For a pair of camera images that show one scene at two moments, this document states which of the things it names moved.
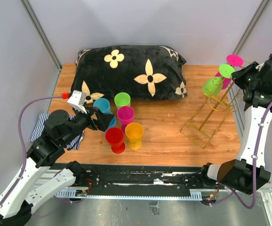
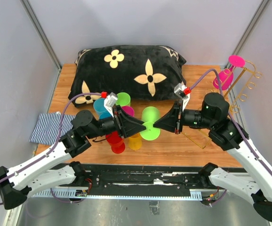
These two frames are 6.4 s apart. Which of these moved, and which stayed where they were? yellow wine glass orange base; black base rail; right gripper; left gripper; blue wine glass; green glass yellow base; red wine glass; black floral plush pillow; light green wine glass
Moved: green glass yellow base; right gripper; left gripper
Stayed: yellow wine glass orange base; blue wine glass; red wine glass; black floral plush pillow; black base rail; light green wine glass
